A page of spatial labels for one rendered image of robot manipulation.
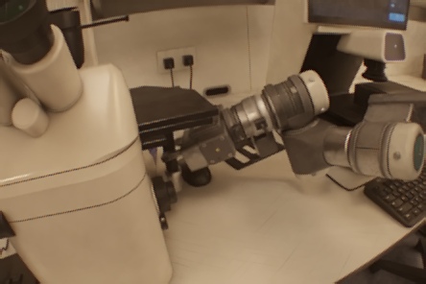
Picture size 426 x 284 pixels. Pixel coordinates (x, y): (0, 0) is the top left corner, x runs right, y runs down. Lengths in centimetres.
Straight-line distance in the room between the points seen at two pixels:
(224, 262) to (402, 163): 29
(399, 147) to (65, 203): 38
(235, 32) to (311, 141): 73
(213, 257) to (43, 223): 26
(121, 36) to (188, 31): 25
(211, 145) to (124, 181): 20
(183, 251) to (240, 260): 9
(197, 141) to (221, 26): 70
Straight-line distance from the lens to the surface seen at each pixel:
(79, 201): 26
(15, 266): 52
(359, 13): 76
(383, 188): 59
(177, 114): 37
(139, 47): 100
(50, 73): 21
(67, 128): 26
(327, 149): 44
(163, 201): 45
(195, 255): 44
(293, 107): 46
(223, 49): 108
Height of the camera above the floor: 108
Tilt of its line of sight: 27 degrees down
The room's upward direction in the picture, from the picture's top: 4 degrees counter-clockwise
